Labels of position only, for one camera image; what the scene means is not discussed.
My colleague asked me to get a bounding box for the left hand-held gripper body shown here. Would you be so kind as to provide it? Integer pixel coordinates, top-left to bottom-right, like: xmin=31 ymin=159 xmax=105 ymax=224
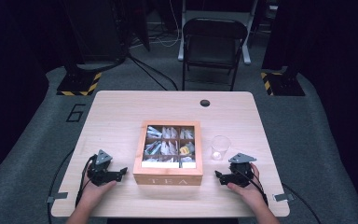
xmin=87 ymin=149 xmax=123 ymax=188

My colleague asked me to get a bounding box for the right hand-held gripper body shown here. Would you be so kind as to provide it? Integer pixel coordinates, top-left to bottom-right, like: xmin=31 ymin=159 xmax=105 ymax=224
xmin=225 ymin=152 xmax=257 ymax=189

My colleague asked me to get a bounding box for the clear plastic cup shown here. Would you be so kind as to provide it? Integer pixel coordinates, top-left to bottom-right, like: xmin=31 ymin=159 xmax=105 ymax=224
xmin=210 ymin=134 xmax=232 ymax=162

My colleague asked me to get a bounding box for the wooden tea box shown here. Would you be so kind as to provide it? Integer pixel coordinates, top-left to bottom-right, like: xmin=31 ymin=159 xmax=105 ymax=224
xmin=132 ymin=119 xmax=204 ymax=187

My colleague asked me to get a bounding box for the person's left hand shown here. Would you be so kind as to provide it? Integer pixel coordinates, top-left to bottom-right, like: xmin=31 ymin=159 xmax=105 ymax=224
xmin=79 ymin=179 xmax=118 ymax=210

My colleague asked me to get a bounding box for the person's right hand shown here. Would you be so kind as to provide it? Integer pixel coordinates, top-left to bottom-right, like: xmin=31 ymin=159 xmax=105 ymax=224
xmin=227 ymin=162 xmax=268 ymax=213

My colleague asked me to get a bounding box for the grey tape strip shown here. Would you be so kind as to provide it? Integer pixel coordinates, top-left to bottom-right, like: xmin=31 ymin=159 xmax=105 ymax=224
xmin=272 ymin=192 xmax=296 ymax=203
xmin=46 ymin=191 xmax=69 ymax=203

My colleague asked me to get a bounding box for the pile of assorted tea bags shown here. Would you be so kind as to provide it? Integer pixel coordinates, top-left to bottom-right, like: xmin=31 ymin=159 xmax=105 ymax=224
xmin=145 ymin=125 xmax=197 ymax=163

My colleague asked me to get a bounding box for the black striped stand base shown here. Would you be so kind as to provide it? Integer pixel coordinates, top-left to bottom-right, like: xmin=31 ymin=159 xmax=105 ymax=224
xmin=56 ymin=71 xmax=103 ymax=97
xmin=259 ymin=71 xmax=306 ymax=97

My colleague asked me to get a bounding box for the black folding chair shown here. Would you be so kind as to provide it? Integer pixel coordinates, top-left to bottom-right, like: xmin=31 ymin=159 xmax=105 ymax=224
xmin=182 ymin=17 xmax=249 ymax=92

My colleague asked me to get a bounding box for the dark equipment stand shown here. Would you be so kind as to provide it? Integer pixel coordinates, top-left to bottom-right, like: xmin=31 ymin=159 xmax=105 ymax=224
xmin=60 ymin=0 xmax=152 ymax=74

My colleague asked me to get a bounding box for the left hand-held gripper black cable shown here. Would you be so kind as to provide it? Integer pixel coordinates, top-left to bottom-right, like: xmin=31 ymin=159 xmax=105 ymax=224
xmin=47 ymin=148 xmax=97 ymax=224

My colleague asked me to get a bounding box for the black floor cable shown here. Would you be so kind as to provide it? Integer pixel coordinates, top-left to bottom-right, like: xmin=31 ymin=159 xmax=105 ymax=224
xmin=126 ymin=53 xmax=179 ymax=91

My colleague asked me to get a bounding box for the white floor cable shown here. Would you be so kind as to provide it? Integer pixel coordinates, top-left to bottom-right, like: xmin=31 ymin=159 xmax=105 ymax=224
xmin=130 ymin=0 xmax=182 ymax=49

